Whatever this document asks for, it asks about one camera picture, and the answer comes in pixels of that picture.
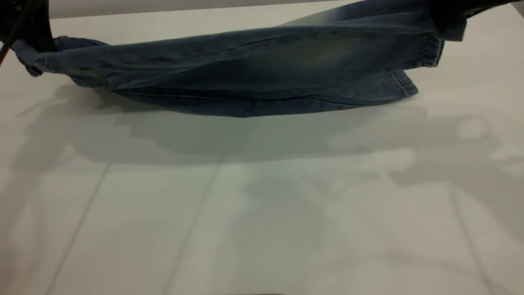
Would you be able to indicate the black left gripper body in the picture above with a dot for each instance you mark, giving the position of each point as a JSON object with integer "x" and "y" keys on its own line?
{"x": 28, "y": 20}

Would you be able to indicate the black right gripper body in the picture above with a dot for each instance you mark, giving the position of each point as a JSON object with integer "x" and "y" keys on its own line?
{"x": 479, "y": 6}

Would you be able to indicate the blue denim shorts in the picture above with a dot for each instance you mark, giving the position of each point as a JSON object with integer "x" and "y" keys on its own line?
{"x": 245, "y": 69}

